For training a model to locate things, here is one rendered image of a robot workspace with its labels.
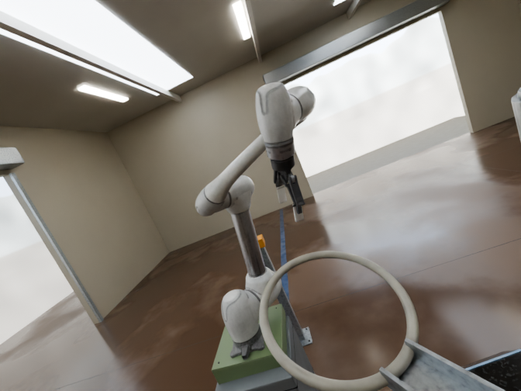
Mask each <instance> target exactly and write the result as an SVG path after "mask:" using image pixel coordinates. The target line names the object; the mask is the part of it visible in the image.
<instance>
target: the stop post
mask: <svg viewBox="0 0 521 391"><path fill-rule="evenodd" d="M257 239H258V243H259V245H260V250H261V253H262V257H263V259H264V265H265V267H268V268H269V269H270V270H272V271H273V272H276V271H275V269H274V266H273V264H272V262H271V259H270V257H269V255H268V253H267V250H266V248H265V240H264V237H263V235H262V234H261V235H259V236H257ZM277 299H278V302H279V303H280V304H282V306H283V308H284V310H285V316H289V318H290V320H291V322H292V324H293V327H294V328H295V331H296V333H297V335H298V338H299V340H300V341H301V344H302V346H303V347H304V346H306V345H308V344H312V337H311V334H310V331H309V327H306V328H303V329H302V328H301V326H300V324H299V322H298V319H297V317H296V315H295V312H294V310H293V309H292V305H291V304H290V302H289V300H288V297H287V295H286V293H285V290H284V288H283V286H282V287H281V291H280V294H279V295H278V298H277Z"/></svg>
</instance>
